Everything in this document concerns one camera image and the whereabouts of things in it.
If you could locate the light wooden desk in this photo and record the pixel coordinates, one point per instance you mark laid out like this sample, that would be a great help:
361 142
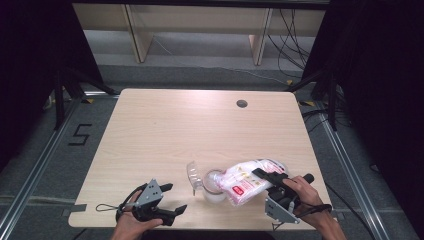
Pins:
200 18

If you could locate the clear glass measuring cup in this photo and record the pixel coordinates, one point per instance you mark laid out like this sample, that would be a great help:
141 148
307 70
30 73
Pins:
213 196

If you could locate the grey tape strip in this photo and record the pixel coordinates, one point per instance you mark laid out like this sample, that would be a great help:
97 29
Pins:
75 209

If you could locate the black metal stand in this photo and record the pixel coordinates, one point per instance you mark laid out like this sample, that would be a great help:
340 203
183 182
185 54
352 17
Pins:
60 100
332 100

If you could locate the red and white spouted pouch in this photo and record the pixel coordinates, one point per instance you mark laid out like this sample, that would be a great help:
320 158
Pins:
245 181

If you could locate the aluminium floor rail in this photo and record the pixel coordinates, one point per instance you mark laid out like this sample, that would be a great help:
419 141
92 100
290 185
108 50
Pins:
36 166
353 173

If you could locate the yellow black tape marker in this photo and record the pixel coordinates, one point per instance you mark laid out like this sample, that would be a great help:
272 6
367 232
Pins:
88 100
307 103
289 82

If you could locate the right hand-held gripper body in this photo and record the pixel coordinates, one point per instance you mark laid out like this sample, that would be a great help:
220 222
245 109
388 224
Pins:
278 206

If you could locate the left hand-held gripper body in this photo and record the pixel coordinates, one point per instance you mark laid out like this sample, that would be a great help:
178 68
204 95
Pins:
150 194

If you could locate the black curtain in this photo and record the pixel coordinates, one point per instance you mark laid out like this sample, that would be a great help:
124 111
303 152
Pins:
383 83
30 66

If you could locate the person's left hand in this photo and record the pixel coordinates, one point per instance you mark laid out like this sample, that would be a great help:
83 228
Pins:
128 228

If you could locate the grey round table grommet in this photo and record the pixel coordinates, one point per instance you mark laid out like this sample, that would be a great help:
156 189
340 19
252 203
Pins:
242 103

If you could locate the person's right hand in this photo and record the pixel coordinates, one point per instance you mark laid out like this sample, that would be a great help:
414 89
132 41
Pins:
308 200

